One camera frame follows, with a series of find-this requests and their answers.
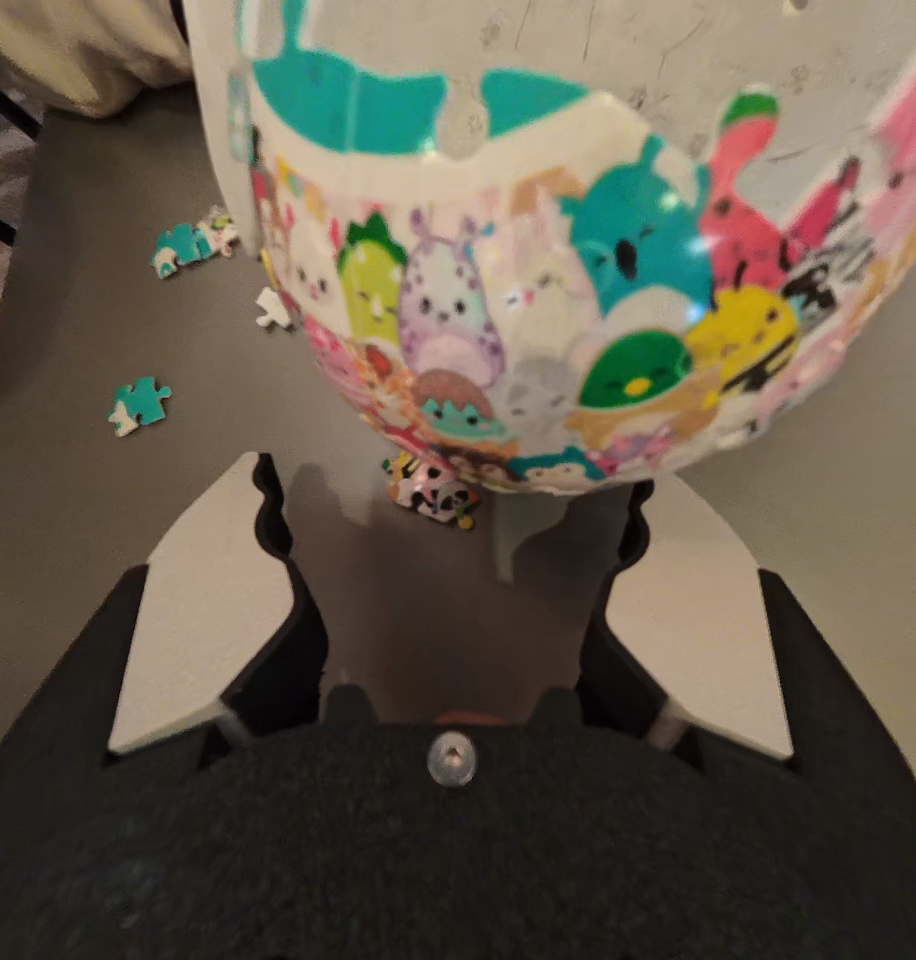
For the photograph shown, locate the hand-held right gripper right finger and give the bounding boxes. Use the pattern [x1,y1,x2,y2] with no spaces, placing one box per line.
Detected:
[576,474,796,760]

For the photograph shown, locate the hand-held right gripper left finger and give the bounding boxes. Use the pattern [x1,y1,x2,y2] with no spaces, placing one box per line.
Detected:
[107,451,330,755]

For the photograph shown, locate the teal white puzzle piece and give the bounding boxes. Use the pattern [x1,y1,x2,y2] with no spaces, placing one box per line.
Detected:
[107,375,172,438]

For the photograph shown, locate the colourful panda puzzle piece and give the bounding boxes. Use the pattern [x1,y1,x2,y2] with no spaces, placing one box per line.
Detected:
[384,453,480,530]

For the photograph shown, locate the joined colourful teal puzzle pieces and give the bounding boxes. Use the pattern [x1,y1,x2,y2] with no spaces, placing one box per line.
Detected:
[152,213,240,280]

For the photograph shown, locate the colourful puzzle ball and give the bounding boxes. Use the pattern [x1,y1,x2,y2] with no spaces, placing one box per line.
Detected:
[229,0,916,498]

